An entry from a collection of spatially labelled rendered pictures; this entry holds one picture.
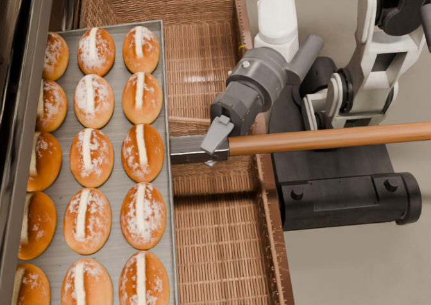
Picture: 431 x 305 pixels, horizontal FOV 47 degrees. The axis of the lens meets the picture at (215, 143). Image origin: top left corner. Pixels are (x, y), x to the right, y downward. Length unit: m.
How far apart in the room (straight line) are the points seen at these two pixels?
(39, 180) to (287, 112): 1.47
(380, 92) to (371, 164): 0.54
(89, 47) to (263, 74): 0.29
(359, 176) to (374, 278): 0.39
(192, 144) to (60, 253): 0.24
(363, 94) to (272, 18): 0.71
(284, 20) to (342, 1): 1.98
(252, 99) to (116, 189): 0.25
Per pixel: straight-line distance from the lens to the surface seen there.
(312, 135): 0.77
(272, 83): 0.81
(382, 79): 1.54
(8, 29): 0.67
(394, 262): 2.06
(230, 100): 0.74
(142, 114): 0.78
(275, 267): 1.18
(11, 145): 0.53
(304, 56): 0.85
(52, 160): 0.77
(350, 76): 1.55
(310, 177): 1.94
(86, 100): 0.80
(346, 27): 2.70
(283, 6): 0.89
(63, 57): 0.89
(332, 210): 1.87
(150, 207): 0.68
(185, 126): 1.33
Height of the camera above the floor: 1.85
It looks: 58 degrees down
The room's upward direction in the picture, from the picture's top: straight up
